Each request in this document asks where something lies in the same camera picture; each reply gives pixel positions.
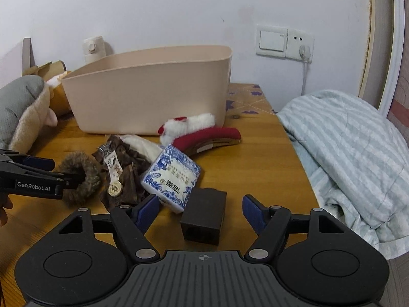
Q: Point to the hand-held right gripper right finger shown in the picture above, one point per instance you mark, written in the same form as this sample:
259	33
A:
254	212

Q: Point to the black small box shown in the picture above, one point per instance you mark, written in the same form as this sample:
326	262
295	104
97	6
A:
204	217

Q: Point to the pink plastic container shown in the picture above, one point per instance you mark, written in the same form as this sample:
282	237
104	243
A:
143	96

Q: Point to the grey beige plush cushion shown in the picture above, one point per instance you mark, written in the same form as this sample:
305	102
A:
22	112

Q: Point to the blue white tissue pack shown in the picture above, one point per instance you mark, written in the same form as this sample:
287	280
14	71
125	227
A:
172	176

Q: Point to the brown cloth bow with tag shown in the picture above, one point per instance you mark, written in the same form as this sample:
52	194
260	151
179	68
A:
127	172

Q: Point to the red white plush hair clip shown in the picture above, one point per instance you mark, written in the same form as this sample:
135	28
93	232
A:
204	136

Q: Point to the brown furry scrunchie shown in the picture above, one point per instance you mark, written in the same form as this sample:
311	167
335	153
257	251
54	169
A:
91	166

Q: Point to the wooden trim strip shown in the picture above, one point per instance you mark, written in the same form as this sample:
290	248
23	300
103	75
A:
372	38

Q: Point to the person's left hand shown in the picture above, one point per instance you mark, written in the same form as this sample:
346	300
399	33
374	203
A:
4	211

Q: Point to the pale panel board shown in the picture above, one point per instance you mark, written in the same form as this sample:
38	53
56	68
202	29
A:
11	67

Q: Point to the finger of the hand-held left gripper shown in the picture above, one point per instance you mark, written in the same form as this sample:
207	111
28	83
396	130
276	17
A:
48	177
38	163

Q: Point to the green striped blanket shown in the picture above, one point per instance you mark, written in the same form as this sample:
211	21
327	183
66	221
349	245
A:
348	156

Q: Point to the brown cardboard piece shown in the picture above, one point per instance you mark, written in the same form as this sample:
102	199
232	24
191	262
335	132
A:
48	68

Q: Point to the orange patterned table mat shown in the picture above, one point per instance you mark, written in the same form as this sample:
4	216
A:
249	100

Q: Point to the white cloth piece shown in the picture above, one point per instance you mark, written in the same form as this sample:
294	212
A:
143	148

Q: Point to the white thermos bottle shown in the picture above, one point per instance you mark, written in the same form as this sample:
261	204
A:
93	49

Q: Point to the white wall switch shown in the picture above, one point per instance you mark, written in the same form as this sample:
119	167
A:
271	41

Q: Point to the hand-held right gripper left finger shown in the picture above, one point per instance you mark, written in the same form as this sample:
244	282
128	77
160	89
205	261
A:
145	212

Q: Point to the white wall socket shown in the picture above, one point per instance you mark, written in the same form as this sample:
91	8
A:
300	43

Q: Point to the brown plush toy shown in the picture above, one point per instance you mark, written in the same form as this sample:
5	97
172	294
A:
60	97

